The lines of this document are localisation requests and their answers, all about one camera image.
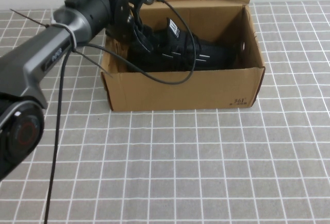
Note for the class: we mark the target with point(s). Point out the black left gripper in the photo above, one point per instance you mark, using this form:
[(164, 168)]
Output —
[(121, 18)]

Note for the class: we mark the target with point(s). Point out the black knit sneaker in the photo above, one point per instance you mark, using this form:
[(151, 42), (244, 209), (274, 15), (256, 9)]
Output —
[(206, 54)]

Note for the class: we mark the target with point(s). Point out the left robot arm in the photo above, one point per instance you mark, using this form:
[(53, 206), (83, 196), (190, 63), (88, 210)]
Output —
[(38, 51)]

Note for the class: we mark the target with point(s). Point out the brown cardboard shoe box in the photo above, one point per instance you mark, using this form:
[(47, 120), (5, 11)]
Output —
[(206, 90)]

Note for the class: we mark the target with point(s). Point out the grey white-grid tablecloth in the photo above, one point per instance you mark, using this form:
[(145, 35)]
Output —
[(206, 170)]

